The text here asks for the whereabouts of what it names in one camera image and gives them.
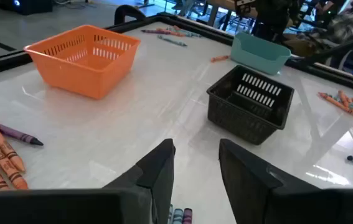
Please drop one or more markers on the purple crayon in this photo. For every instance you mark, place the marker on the purple crayon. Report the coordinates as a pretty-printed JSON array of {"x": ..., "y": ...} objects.
[
  {"x": 14, "y": 133},
  {"x": 151, "y": 31},
  {"x": 187, "y": 217}
]

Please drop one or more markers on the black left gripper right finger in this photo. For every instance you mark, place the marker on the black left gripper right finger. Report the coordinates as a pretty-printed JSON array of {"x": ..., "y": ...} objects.
[{"x": 244, "y": 186}]

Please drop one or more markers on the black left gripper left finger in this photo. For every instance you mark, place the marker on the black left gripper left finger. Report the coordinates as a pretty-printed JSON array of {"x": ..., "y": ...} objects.
[{"x": 160, "y": 186}]

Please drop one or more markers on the black plastic basket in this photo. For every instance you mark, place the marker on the black plastic basket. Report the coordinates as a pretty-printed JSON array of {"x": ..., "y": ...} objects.
[{"x": 241, "y": 124}]

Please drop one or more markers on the person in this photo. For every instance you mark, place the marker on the person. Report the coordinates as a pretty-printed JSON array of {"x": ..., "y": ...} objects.
[{"x": 350, "y": 25}]

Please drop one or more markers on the black curved bracket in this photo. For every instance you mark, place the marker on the black curved bracket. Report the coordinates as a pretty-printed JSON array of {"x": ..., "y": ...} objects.
[{"x": 126, "y": 9}]

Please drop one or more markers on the teal plastic bin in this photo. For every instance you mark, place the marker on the teal plastic bin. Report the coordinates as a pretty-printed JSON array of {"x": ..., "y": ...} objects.
[{"x": 257, "y": 60}]

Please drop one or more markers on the wooden background table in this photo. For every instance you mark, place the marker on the wooden background table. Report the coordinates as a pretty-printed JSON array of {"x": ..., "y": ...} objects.
[{"x": 223, "y": 3}]

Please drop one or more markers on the black computer case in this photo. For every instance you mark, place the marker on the black computer case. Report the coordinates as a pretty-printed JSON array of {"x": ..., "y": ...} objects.
[{"x": 33, "y": 6}]

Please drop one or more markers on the orange plastic basket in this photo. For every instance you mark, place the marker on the orange plastic basket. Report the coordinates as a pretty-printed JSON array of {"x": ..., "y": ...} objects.
[{"x": 70, "y": 77}]

